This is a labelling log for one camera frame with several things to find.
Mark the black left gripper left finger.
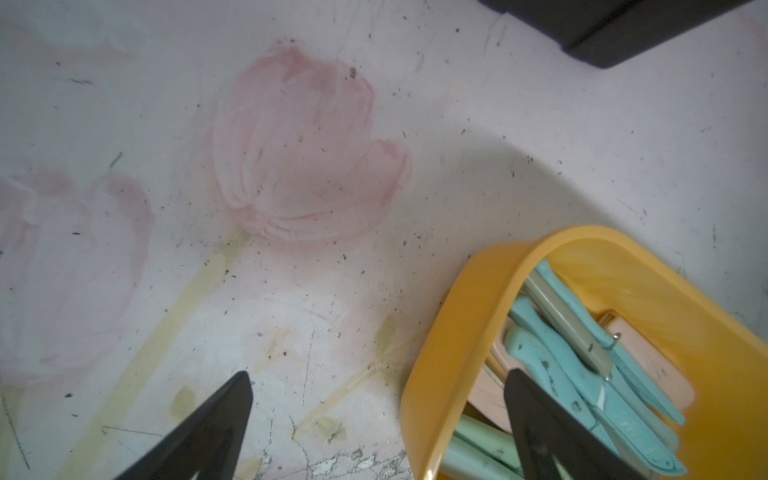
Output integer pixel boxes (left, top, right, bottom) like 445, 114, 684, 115
118, 371, 253, 479

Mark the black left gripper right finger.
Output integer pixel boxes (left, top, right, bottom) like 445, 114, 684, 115
504, 369, 642, 479

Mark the yellow plastic storage tray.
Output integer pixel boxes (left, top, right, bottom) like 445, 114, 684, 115
400, 226, 767, 479

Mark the beige glossy knife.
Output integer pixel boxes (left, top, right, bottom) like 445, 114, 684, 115
468, 317, 530, 434

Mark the teal lettered fruit knife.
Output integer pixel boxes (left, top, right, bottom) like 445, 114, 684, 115
534, 259, 685, 425

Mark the peach fruit knife in tray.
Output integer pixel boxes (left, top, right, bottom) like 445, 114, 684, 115
599, 311, 695, 411

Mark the black Deli toolbox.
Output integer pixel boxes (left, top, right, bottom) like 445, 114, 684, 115
482, 0, 746, 69

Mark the light green knife handle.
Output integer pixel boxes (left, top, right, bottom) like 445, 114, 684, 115
454, 414, 522, 475

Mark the teal curved handle knife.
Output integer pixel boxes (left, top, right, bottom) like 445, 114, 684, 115
510, 295, 687, 477

